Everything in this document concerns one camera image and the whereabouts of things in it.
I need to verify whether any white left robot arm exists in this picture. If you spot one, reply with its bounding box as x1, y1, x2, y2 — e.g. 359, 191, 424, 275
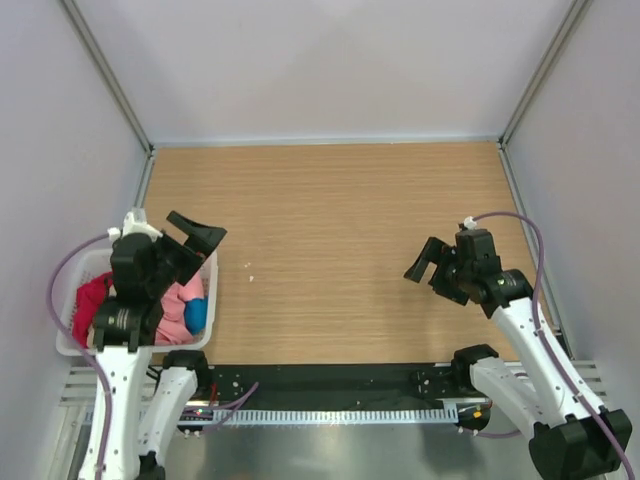
79, 209, 227, 479

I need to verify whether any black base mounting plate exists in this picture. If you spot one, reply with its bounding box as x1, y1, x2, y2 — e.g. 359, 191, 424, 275
194, 363, 486, 411

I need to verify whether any blue t shirt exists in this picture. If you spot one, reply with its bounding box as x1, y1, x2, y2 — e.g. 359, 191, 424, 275
184, 298, 208, 336

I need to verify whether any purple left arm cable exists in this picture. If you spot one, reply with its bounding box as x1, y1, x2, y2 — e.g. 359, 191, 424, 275
46, 232, 121, 480

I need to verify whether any aluminium frame rail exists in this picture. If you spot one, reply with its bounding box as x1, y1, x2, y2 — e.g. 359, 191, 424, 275
60, 361, 607, 406

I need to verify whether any white plastic laundry basket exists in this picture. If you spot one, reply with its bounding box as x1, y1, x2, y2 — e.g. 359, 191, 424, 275
59, 248, 218, 353

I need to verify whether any aluminium corner post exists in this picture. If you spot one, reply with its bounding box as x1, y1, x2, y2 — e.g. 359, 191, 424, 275
59, 0, 156, 151
497, 0, 596, 149

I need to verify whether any left aluminium corner post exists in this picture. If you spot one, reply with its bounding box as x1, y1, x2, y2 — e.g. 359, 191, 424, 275
59, 0, 156, 151

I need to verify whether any red polo shirt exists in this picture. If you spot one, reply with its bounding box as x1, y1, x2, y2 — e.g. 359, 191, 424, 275
72, 272, 113, 349

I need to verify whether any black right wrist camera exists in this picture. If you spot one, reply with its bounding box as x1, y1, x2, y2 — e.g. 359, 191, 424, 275
455, 216, 502, 274

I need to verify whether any white slotted cable duct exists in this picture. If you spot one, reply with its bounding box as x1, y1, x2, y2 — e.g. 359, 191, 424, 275
224, 407, 459, 427

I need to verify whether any pink t shirt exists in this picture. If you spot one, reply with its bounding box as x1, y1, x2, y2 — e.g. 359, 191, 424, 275
155, 274, 207, 346

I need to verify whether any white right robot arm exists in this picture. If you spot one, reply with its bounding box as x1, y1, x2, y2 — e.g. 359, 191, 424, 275
404, 229, 632, 479

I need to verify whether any right aluminium corner post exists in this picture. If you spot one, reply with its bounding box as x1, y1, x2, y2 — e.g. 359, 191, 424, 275
497, 0, 596, 149

